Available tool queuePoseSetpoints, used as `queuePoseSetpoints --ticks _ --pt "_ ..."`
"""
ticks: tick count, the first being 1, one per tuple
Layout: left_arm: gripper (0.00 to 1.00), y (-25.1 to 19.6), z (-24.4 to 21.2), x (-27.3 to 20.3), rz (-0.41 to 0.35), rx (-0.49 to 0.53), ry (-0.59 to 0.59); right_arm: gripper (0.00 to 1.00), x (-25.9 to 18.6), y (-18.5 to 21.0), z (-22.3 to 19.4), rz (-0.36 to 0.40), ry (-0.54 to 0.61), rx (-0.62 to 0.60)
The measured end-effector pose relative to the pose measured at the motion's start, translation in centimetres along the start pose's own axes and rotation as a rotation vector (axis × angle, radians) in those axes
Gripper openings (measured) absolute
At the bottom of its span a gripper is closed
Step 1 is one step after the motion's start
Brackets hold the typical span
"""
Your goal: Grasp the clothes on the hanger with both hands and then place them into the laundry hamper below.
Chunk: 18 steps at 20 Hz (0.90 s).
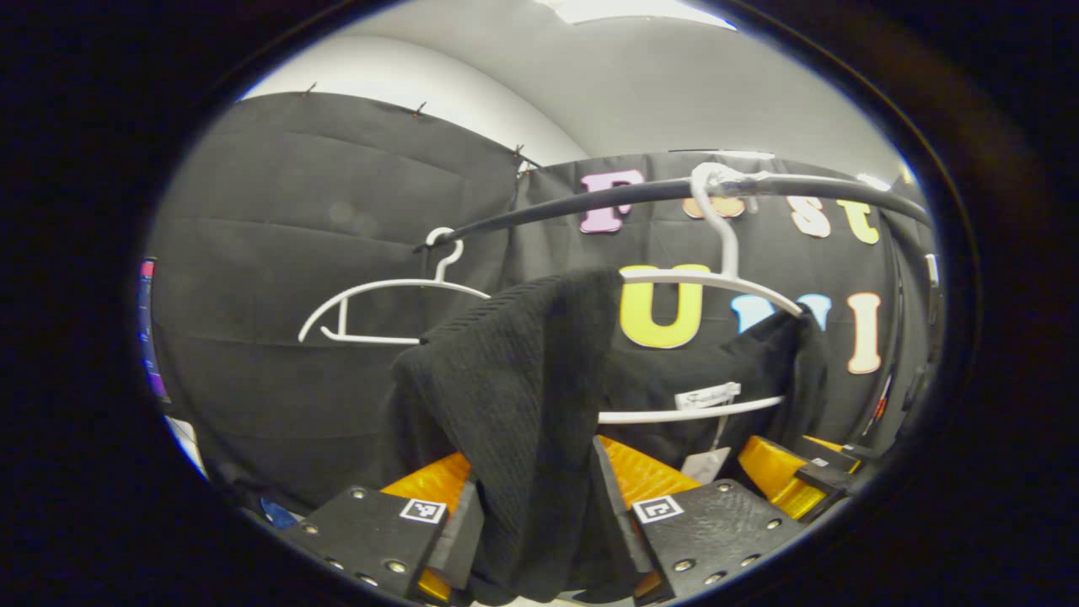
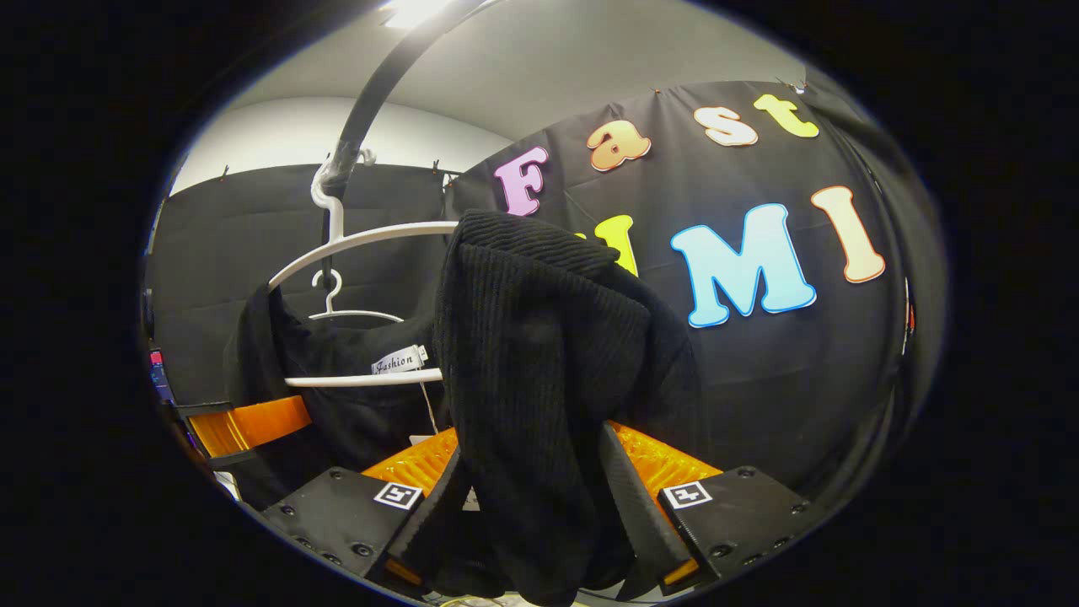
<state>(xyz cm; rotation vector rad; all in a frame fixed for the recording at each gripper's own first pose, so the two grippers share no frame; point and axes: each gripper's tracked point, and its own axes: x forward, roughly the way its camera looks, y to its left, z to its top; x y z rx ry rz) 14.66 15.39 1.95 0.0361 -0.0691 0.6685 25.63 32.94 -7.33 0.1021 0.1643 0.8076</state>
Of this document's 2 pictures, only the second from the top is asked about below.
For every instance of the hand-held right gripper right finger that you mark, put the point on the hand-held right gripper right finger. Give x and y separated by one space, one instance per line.
645 506

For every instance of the black knit sweater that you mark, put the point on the black knit sweater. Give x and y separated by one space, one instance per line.
539 354

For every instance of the white plastic hanger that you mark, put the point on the white plastic hanger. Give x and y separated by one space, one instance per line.
334 291
362 238

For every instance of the black backdrop cloth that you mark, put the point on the black backdrop cloth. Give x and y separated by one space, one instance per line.
759 379

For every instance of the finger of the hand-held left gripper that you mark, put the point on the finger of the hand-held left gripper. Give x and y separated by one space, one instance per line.
253 423

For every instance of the black clothes rack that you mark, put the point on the black clothes rack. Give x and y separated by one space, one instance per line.
379 84

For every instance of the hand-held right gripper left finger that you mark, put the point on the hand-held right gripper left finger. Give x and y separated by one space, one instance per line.
411 539

